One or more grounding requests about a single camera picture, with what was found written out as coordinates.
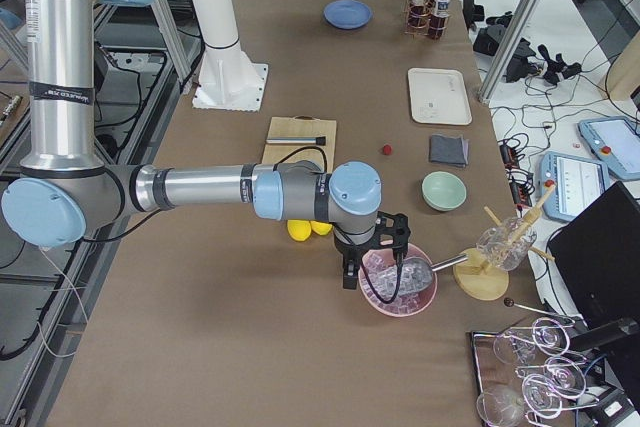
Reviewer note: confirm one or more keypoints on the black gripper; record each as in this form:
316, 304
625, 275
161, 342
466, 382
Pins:
348, 250

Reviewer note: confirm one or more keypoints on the blue plate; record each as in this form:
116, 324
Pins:
347, 14

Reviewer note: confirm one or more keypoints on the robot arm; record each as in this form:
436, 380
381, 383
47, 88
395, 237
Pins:
66, 191

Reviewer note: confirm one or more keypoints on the metal ice scoop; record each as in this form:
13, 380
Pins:
418, 274

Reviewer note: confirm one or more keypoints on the clear ice cubes pile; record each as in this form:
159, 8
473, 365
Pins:
383, 275

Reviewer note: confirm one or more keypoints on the pink bowl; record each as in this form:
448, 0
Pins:
401, 306

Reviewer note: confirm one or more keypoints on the green bowl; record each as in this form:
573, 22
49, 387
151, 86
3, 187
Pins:
443, 191

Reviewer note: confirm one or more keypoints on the wooden cup tree stand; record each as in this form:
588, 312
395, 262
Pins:
477, 277

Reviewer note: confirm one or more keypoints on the steel muddler black cap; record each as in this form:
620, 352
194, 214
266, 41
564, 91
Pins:
297, 140

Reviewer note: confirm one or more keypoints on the grey folded cloth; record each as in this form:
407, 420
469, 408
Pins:
448, 150

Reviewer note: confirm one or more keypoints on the clear glass mug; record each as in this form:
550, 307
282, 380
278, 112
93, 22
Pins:
500, 247

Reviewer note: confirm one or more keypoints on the cream rabbit tray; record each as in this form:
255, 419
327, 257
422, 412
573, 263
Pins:
438, 96

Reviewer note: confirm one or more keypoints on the wine glass rack tray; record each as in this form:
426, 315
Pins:
532, 375

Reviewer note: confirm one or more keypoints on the blue teach pendant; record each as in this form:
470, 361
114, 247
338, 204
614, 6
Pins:
614, 141
578, 183

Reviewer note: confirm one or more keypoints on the black laptop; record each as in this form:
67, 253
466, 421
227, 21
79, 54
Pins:
597, 255

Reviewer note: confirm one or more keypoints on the tea bottle front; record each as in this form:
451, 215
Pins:
438, 19

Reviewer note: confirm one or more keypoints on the tea bottle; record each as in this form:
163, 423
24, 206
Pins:
417, 16
438, 19

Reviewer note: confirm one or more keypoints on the tea bottle middle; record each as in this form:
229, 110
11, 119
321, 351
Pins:
417, 16

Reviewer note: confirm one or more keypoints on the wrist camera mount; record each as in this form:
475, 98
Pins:
392, 232

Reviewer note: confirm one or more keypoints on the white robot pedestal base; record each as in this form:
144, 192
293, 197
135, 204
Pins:
227, 79

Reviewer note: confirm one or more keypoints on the copper wire bottle rack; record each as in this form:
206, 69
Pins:
430, 4

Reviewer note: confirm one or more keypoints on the aluminium frame post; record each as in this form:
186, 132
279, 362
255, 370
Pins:
506, 49

